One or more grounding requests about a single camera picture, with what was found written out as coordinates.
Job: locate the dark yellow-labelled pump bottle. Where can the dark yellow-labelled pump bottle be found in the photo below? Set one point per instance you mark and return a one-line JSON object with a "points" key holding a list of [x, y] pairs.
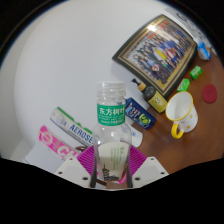
{"points": [[156, 99]]}

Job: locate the framed group photo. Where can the framed group photo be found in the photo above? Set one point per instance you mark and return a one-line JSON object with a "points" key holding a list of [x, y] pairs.
{"points": [[156, 53]]}

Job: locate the flat round red coaster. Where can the flat round red coaster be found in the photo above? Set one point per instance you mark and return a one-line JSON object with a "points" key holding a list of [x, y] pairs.
{"points": [[209, 93]]}

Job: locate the white tube with blue cap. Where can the white tube with blue cap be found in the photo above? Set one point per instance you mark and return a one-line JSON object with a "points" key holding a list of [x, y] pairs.
{"points": [[136, 135]]}

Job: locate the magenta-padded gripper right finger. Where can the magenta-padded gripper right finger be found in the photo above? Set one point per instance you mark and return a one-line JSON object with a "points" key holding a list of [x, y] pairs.
{"points": [[148, 170]]}

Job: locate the dark blue pump bottle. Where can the dark blue pump bottle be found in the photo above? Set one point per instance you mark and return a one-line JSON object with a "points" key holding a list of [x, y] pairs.
{"points": [[141, 116]]}

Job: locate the blue tissue pack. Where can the blue tissue pack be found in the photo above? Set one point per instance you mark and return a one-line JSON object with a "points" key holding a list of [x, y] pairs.
{"points": [[204, 50]]}

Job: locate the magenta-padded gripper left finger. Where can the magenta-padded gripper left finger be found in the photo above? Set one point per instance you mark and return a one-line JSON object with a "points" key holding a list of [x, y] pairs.
{"points": [[74, 170]]}

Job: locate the clear green-labelled drink bottle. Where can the clear green-labelled drink bottle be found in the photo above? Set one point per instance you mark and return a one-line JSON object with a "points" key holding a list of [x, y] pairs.
{"points": [[111, 133]]}

